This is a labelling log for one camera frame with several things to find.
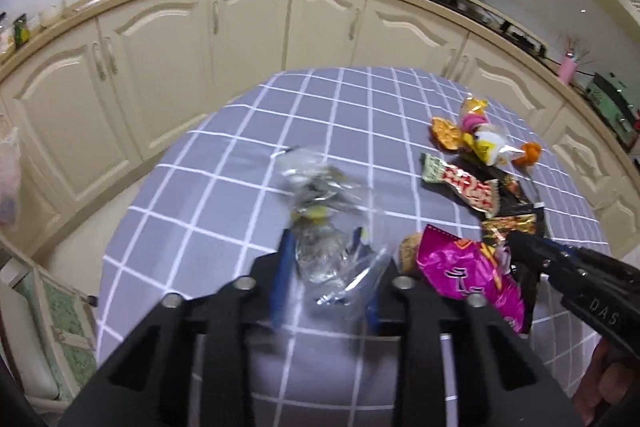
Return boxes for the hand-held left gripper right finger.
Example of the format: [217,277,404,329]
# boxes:
[366,256,584,427]

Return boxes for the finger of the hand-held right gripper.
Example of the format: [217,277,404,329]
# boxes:
[506,231,577,276]
[517,264,541,336]

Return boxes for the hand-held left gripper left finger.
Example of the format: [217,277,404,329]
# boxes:
[59,229,301,427]

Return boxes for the clear plastic bag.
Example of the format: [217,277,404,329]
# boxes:
[272,147,392,309]

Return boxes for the magenta snack bag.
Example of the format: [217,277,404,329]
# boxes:
[416,224,528,336]

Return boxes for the person's right hand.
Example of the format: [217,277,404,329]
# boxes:
[572,338,638,427]

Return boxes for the orange brown snack wrapper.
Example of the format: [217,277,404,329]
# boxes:
[481,213,539,239]

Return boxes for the black snack wrapper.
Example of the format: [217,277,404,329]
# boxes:
[492,173,548,221]

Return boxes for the brown paper wrapper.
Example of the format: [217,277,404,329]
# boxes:
[399,233,426,275]

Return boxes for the red white snack wrapper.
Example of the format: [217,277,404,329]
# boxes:
[420,153,502,214]

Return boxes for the orange tangerine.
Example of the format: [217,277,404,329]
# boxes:
[515,142,544,170]

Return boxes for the white yellow packet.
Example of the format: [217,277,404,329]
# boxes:
[469,129,526,168]

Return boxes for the pink round wrapper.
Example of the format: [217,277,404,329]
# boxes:
[461,114,489,134]

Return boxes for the orange crinkled wrapper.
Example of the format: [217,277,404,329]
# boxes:
[431,117,464,152]

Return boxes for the clear yellow packet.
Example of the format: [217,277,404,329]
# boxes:
[460,94,491,120]

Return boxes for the grey checked tablecloth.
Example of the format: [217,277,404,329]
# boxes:
[97,67,613,427]

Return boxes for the green kitchen appliance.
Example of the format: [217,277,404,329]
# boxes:
[584,72,640,148]

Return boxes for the pink utensil cup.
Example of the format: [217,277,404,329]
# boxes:
[557,36,592,86]

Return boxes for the chair with green cushion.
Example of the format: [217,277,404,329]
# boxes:
[0,237,101,408]

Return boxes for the cream kitchen cabinets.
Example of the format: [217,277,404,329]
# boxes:
[0,0,640,258]

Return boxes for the black gas stove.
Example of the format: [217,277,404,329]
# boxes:
[380,0,549,56]

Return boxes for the green label bottle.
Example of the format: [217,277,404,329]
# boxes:
[12,14,32,48]

